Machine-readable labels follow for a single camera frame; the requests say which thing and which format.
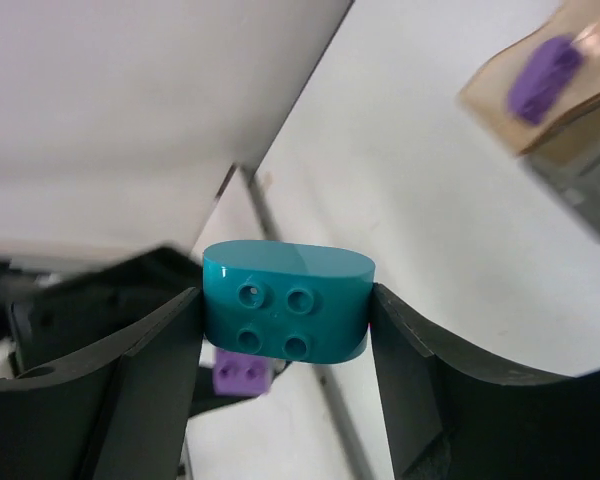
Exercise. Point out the grey transparent container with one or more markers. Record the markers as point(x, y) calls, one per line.
point(576, 183)

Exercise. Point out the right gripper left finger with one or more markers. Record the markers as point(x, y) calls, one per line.
point(116, 409)

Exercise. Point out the small purple lego brick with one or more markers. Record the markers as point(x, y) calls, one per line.
point(238, 374)

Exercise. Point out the purple curved boat lego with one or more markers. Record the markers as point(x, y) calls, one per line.
point(548, 71)

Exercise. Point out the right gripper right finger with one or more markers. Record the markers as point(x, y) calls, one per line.
point(453, 410)

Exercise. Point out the amber transparent container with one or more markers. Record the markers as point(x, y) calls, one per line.
point(485, 94)

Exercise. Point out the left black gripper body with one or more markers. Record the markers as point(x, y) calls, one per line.
point(47, 320)

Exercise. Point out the teal rounded lego brick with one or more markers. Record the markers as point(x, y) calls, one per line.
point(295, 302)

